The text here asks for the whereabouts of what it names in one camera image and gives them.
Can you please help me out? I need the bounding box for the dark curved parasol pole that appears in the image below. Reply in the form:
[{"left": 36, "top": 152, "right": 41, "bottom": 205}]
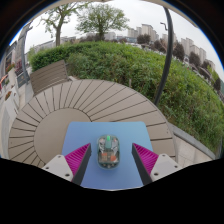
[{"left": 152, "top": 6, "right": 175, "bottom": 107}]

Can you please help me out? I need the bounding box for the blue mouse pad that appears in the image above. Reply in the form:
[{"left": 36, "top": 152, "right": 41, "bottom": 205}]
[{"left": 61, "top": 121, "right": 155, "bottom": 191}]

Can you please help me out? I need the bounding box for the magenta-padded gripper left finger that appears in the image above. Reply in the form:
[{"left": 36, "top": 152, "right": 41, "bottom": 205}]
[{"left": 41, "top": 143, "right": 92, "bottom": 186}]

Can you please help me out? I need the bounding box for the round leafy green tree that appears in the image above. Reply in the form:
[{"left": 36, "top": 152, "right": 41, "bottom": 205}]
[{"left": 75, "top": 3, "right": 131, "bottom": 42}]

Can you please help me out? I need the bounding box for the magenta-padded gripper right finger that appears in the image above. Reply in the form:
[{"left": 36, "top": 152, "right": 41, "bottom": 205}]
[{"left": 131, "top": 143, "right": 184, "bottom": 186}]

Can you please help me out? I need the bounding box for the bare-trunked sparse tree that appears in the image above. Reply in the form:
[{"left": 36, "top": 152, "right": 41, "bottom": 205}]
[{"left": 39, "top": 2, "right": 88, "bottom": 48}]

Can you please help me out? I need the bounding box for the group of high-rise buildings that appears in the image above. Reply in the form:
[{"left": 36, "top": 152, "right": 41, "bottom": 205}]
[{"left": 126, "top": 23, "right": 217, "bottom": 68}]

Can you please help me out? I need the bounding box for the transparent computer mouse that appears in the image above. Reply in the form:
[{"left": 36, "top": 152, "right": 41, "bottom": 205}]
[{"left": 96, "top": 133, "right": 121, "bottom": 170}]

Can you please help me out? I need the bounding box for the grey slatted wooden chair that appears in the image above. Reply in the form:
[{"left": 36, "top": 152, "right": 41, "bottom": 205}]
[{"left": 28, "top": 59, "right": 76, "bottom": 97}]

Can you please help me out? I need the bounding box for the tall grey sign pillar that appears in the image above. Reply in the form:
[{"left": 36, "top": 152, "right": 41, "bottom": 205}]
[{"left": 14, "top": 21, "right": 35, "bottom": 90}]

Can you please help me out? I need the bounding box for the white planter with flowers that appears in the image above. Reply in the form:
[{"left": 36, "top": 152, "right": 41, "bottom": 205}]
[
  {"left": 2, "top": 88, "right": 20, "bottom": 115},
  {"left": 2, "top": 63, "right": 18, "bottom": 88}
]

